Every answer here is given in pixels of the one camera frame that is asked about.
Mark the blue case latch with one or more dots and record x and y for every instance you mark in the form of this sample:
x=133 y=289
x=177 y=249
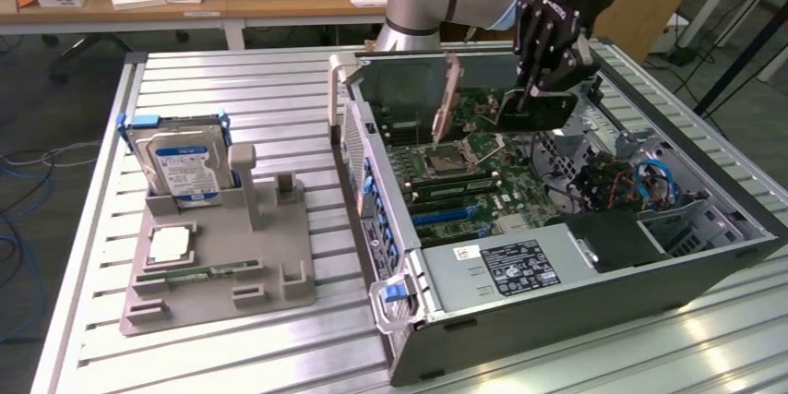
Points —
x=394 y=293

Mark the black stand pole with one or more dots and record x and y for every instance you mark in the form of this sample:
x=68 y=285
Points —
x=738 y=57

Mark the black office chair base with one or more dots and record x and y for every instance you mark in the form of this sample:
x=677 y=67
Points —
x=85 y=50

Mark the CPU socket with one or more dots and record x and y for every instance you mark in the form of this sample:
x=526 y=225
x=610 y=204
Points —
x=444 y=161

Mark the green RAM stick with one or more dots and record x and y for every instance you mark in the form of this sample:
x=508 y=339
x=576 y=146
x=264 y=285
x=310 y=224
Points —
x=197 y=272

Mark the installed black RAM stick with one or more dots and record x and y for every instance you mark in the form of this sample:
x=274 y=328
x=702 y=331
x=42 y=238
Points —
x=458 y=188

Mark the silver CPU chip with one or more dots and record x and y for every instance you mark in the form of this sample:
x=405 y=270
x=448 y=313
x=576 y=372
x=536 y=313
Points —
x=166 y=245

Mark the black plastic air shroud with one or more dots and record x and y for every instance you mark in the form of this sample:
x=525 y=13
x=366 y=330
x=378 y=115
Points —
x=614 y=237

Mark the open grey PC case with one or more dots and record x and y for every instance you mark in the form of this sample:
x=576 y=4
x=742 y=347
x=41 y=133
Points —
x=553 y=329

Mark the green motherboard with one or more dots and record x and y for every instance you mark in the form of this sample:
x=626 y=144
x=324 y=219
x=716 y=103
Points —
x=510 y=172

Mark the wooden desk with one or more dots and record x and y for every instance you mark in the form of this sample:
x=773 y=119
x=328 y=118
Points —
x=277 y=4

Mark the white table frame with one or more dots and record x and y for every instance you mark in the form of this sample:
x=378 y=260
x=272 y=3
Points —
x=776 y=57

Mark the hard disk in blue caddy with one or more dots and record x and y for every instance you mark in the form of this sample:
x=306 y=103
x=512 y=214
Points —
x=181 y=168

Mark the perforated metal disk bay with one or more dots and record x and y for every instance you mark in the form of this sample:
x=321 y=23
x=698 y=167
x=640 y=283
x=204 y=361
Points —
x=557 y=154

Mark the metal socket cover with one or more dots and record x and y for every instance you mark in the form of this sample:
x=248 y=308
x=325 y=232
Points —
x=486 y=147

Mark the blue expansion slot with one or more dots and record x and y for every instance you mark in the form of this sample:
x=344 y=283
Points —
x=441 y=217

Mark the grey power supply unit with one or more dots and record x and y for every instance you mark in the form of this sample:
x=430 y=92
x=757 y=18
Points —
x=454 y=283

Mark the graphics card with metal bracket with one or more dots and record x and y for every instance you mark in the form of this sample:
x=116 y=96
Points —
x=534 y=112

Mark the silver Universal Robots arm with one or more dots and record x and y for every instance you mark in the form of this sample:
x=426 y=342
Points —
x=418 y=2

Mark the grey parts rack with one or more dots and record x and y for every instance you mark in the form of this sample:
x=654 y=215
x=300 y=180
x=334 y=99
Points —
x=245 y=292

